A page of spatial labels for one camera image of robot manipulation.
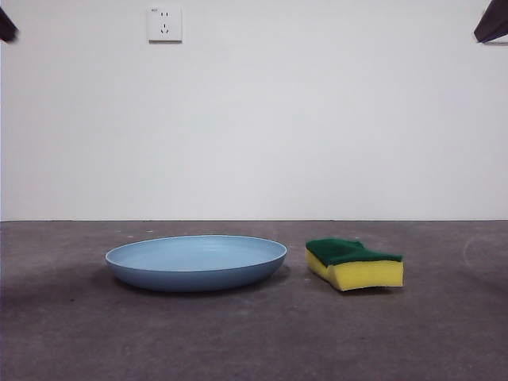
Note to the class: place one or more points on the yellow sponge with green pad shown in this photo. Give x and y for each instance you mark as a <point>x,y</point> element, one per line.
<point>369,274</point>

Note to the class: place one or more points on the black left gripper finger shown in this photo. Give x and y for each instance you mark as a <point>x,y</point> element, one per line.
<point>5,26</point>

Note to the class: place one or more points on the white wall power socket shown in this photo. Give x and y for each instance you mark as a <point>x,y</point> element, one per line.
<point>165,24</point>

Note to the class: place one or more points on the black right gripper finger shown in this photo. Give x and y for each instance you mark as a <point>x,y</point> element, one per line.
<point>494,24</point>

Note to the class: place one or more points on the light blue round plate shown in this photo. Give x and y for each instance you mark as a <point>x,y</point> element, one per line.
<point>194,270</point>

